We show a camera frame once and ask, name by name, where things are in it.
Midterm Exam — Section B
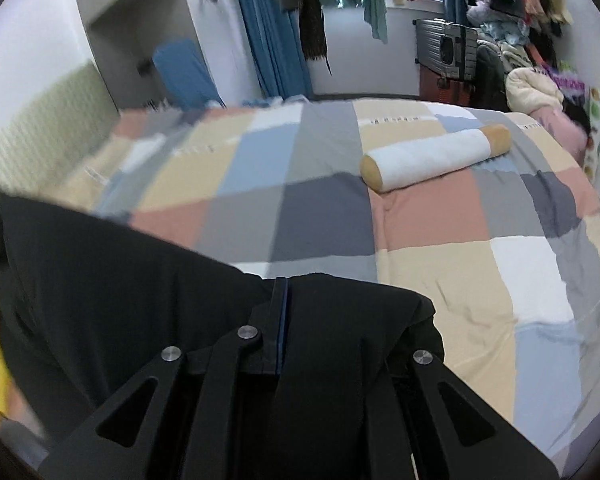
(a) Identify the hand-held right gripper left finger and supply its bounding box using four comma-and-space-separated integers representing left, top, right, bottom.
40, 276, 289, 480

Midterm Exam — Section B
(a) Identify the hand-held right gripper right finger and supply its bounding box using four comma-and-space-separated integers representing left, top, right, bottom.
387, 349, 563, 480

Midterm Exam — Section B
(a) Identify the black jacket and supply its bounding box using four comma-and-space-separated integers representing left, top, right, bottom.
0, 191, 447, 480

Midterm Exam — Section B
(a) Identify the pile of clothes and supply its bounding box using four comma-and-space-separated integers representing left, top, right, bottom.
466, 0, 581, 111

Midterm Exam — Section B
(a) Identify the patchwork quilt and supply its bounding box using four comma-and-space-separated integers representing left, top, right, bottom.
55, 96, 600, 467

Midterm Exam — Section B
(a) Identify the white and tan bolster pillow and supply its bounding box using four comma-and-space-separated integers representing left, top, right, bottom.
360, 123, 512, 194

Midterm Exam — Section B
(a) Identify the blue curtain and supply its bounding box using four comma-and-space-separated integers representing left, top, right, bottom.
235, 0, 314, 102

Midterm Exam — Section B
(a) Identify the pink pillow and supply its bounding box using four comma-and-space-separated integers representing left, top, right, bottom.
534, 106, 590, 167

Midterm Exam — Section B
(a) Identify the dark red suitcase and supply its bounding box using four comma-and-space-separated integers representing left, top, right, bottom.
419, 65, 477, 107

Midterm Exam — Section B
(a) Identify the dotted white board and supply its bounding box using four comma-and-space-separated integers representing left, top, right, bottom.
581, 86, 600, 182

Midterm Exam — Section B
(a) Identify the cream quilted headboard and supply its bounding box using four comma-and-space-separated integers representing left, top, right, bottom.
0, 59, 122, 228

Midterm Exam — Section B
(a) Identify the cream plush blanket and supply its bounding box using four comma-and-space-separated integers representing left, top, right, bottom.
505, 66, 565, 117

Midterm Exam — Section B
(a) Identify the silver suitcase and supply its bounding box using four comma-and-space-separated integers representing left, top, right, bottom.
412, 18, 479, 82

